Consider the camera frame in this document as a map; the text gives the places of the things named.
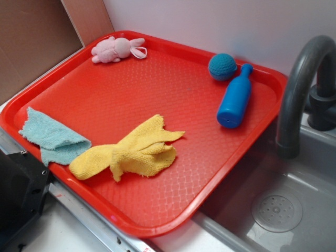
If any yellow microfiber cloth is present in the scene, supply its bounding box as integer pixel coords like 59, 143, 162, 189
69, 114, 185, 182

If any red plastic tray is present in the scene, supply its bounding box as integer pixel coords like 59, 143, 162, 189
1, 35, 287, 238

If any pink plush bunny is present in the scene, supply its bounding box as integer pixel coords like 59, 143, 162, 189
91, 36, 148, 64

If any blue textured ball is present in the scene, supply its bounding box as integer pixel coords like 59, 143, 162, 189
208, 54, 237, 81

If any grey toy sink basin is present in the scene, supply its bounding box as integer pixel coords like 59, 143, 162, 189
193, 123, 335, 251

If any black metal bracket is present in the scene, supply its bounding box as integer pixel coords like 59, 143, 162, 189
1, 152, 50, 251

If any light blue microfiber cloth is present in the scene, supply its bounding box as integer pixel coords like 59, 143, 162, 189
19, 107, 91, 166

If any grey toy faucet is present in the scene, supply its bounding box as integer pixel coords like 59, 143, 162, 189
276, 35, 335, 159

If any blue plastic bottle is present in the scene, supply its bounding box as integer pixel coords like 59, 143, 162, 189
217, 64, 253, 129

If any brown cardboard panel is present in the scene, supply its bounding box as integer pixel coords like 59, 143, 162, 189
1, 1, 114, 104

